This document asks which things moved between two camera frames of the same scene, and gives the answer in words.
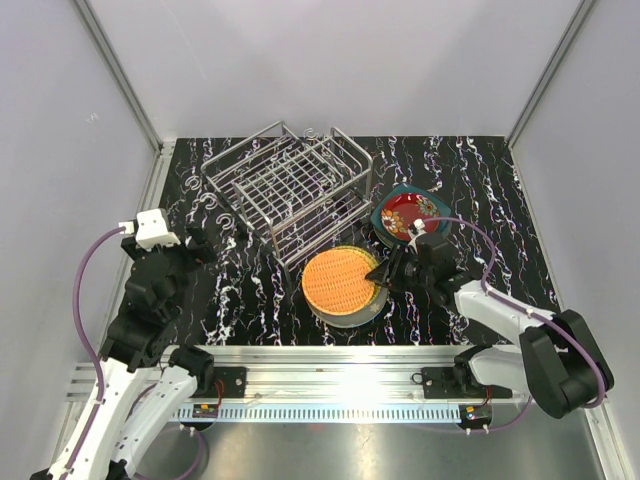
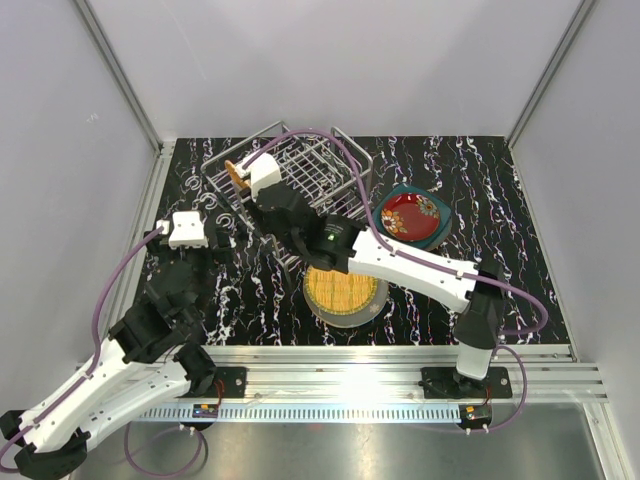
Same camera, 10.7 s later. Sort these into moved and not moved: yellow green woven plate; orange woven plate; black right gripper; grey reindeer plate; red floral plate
Moved: orange woven plate; yellow green woven plate; black right gripper
Not moved: red floral plate; grey reindeer plate
